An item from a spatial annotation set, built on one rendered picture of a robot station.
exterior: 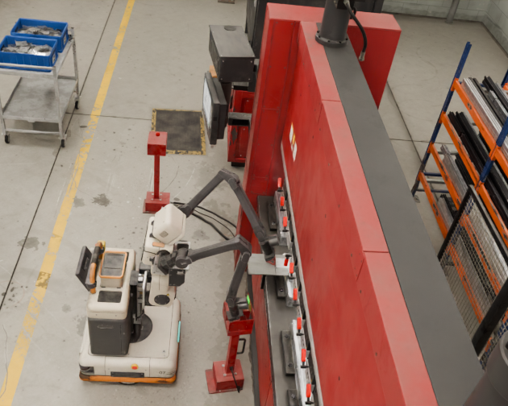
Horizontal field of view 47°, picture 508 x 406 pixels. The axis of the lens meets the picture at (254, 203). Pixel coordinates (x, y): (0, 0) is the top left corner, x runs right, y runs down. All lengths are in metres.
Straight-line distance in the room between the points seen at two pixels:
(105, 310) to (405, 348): 2.32
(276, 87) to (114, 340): 1.99
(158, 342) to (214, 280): 0.99
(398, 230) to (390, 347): 0.56
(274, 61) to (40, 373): 2.70
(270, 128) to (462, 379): 2.68
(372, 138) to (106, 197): 3.54
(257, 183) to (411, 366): 2.82
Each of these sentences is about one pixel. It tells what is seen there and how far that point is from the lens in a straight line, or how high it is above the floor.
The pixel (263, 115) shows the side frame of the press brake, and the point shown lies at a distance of 4.13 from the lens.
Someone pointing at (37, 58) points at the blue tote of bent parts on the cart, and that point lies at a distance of 6.10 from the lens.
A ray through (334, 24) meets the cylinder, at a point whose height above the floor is 2.43.
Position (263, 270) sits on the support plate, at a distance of 3.80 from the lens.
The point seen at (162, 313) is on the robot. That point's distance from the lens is 4.44.
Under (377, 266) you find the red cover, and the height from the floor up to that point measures 2.30.
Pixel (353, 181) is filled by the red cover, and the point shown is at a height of 2.30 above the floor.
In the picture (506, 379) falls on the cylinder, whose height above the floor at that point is 2.69.
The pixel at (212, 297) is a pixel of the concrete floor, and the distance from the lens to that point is 4.92.
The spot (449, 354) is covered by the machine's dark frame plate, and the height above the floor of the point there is 2.30.
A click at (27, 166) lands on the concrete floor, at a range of 6.29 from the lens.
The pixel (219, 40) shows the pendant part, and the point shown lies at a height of 1.95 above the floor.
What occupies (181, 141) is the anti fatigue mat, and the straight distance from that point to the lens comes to 6.56.
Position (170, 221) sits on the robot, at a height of 1.38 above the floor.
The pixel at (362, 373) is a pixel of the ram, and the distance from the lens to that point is 2.23.
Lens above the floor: 3.75
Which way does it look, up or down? 40 degrees down
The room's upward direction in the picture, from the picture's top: 9 degrees clockwise
